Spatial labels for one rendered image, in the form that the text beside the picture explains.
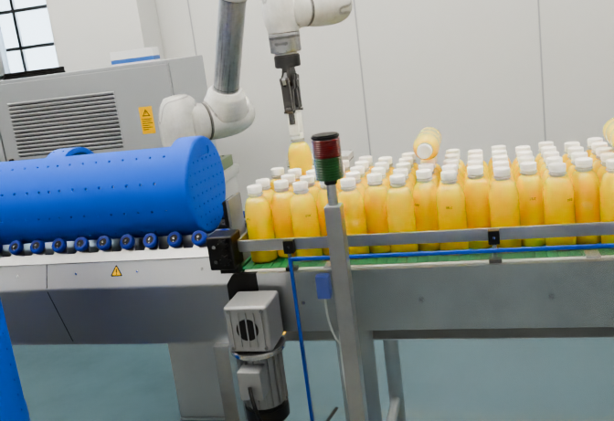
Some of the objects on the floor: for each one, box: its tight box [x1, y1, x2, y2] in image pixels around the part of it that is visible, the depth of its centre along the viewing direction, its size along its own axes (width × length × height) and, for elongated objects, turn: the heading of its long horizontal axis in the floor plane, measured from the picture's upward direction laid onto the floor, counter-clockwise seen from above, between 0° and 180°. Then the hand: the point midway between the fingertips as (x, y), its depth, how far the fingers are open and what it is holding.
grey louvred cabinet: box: [0, 55, 217, 163], centre depth 420 cm, size 54×215×145 cm, turn 107°
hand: (295, 123), depth 202 cm, fingers closed on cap, 4 cm apart
